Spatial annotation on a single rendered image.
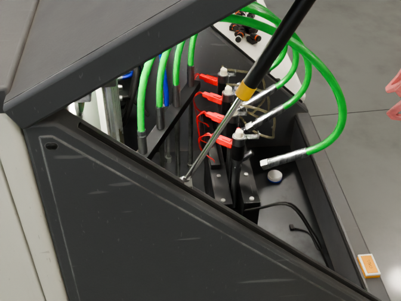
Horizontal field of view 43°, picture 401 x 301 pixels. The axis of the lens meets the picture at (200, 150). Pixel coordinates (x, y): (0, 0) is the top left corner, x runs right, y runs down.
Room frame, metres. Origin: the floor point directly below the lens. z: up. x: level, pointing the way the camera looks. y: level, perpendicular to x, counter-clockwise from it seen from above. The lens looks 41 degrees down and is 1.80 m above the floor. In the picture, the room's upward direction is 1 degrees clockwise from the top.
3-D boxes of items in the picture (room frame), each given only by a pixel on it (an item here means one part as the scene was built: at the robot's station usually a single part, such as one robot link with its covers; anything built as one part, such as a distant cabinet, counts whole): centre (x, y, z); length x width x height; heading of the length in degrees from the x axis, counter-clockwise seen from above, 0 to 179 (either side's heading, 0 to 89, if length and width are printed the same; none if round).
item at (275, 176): (1.01, -0.20, 0.84); 0.04 x 0.04 x 0.01
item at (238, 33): (1.57, -0.14, 1.01); 0.23 x 0.11 x 0.06; 6
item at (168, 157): (1.08, 0.09, 0.93); 0.02 x 0.02 x 0.19; 6
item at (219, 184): (0.94, -0.07, 0.91); 0.34 x 0.10 x 0.15; 6
